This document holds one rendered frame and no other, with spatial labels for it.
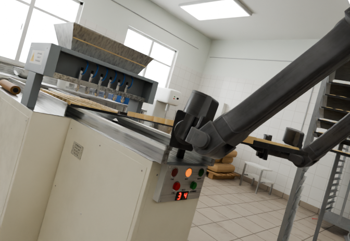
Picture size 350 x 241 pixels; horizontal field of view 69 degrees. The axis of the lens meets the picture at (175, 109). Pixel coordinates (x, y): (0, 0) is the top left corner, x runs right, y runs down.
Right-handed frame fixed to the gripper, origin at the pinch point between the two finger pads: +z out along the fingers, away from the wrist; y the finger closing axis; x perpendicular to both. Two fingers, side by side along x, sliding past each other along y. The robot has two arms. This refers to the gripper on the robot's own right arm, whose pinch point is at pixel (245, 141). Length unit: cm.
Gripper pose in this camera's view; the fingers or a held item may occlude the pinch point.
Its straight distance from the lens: 108.6
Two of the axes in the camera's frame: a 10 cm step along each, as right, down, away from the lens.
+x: 0.0, -0.4, -10.0
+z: -9.7, -2.4, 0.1
